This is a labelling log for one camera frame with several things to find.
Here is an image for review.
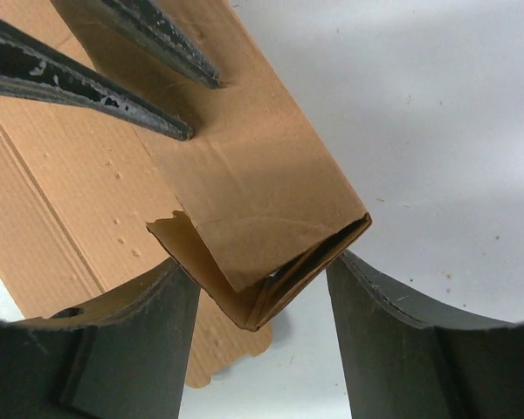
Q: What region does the brown cardboard box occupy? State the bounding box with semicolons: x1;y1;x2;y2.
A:
0;1;371;388

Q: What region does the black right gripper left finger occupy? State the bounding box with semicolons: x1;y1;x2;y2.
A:
0;260;199;418

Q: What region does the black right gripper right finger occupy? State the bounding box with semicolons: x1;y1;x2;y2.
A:
326;251;524;418

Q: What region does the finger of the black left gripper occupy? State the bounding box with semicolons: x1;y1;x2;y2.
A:
0;19;193;141
100;0;220;89

